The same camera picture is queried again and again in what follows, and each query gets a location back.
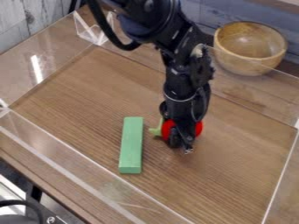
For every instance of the clear acrylic tray walls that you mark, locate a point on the clear acrylic tray walls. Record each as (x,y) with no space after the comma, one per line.
(69,92)

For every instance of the green rectangular block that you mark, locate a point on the green rectangular block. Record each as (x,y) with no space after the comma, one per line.
(131,146)

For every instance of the clear acrylic corner bracket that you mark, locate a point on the clear acrylic corner bracket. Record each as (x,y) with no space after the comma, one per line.
(89,33)

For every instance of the black device with logo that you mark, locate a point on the black device with logo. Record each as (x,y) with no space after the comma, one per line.
(40,213)

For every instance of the wooden bowl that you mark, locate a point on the wooden bowl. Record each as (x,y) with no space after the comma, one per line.
(248,48)

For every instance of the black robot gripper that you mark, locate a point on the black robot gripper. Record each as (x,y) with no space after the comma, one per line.
(187,95)

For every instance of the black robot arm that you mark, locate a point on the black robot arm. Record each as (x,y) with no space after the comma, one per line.
(135,22)

